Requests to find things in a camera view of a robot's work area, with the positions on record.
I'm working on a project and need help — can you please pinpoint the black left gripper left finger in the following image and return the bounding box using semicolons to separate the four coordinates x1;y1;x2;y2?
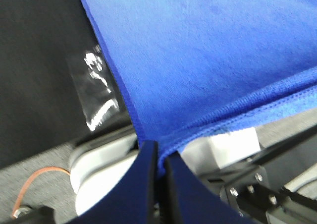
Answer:
70;141;158;224

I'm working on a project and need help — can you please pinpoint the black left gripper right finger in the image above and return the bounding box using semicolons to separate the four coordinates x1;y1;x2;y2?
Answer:
163;152;252;224

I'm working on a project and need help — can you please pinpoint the blue microfibre towel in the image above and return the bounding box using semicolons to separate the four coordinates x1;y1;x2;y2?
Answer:
81;0;317;176

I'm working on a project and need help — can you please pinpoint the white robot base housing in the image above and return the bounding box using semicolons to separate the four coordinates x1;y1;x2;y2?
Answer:
69;126;261;215

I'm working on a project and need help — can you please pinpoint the clear tape strip left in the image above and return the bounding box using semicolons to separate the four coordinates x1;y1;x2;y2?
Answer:
66;45;123;132

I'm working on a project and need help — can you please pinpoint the black table cloth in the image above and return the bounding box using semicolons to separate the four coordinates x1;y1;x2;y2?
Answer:
0;0;131;168

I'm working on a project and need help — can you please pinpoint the orange cable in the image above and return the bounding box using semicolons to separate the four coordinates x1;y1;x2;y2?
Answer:
11;167;71;220

